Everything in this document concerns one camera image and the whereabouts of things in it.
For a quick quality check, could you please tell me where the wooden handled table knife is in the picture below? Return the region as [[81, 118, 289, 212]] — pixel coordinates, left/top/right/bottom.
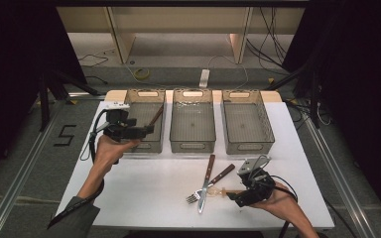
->
[[197, 154, 216, 214]]

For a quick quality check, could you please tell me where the white power strip cable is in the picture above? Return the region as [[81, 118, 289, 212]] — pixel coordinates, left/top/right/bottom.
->
[[207, 54, 250, 90]]

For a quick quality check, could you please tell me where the thin black floor cable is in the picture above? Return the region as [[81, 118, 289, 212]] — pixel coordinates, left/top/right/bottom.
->
[[77, 54, 109, 68]]

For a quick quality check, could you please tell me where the yellow tape roll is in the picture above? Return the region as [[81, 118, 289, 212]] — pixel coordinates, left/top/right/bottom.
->
[[133, 67, 151, 80]]

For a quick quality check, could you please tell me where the bundle of black hanging cables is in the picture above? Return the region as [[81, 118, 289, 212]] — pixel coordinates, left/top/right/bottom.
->
[[245, 6, 290, 68]]

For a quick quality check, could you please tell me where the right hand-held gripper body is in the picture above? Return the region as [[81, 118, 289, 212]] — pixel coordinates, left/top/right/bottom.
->
[[236, 155, 276, 207]]

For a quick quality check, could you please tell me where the person's right hand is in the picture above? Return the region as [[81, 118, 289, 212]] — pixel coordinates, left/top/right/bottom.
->
[[249, 181, 301, 219]]

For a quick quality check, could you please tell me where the wooden handled fork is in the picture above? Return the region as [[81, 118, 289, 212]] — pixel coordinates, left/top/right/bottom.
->
[[186, 164, 236, 204]]

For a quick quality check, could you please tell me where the white power strip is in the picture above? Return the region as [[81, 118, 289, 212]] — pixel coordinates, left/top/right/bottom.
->
[[198, 68, 210, 89]]

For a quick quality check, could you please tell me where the clear spoon with wooden handle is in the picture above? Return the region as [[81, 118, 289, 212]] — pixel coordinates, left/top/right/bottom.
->
[[207, 185, 246, 198]]

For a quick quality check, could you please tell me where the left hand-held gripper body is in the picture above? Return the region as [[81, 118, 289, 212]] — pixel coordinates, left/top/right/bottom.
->
[[102, 102, 143, 143]]

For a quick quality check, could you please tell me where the black metal stand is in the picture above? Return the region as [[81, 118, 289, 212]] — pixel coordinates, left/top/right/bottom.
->
[[264, 62, 322, 129], [38, 67, 101, 132]]

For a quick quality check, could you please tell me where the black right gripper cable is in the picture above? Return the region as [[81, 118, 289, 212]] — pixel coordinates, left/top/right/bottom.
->
[[269, 174, 301, 238]]

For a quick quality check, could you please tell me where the aluminium floor rail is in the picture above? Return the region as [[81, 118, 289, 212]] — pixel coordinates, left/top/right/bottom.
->
[[0, 98, 67, 238], [302, 117, 378, 238]]

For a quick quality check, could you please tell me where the grey transparent plastic bin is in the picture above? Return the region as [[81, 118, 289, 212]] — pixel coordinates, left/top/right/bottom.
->
[[113, 88, 167, 154], [221, 88, 276, 156], [169, 87, 217, 154]]

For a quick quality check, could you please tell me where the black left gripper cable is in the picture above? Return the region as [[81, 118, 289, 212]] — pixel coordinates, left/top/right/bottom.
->
[[47, 110, 111, 230]]

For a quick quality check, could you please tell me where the person's left hand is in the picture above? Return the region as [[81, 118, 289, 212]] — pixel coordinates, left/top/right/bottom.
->
[[93, 134, 142, 173]]

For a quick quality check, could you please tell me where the white table cover sheet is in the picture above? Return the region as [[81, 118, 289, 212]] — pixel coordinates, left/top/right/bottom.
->
[[52, 100, 335, 230]]

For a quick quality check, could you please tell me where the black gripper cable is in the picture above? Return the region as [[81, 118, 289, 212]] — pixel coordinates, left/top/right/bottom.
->
[[269, 174, 301, 238], [47, 110, 111, 230]]

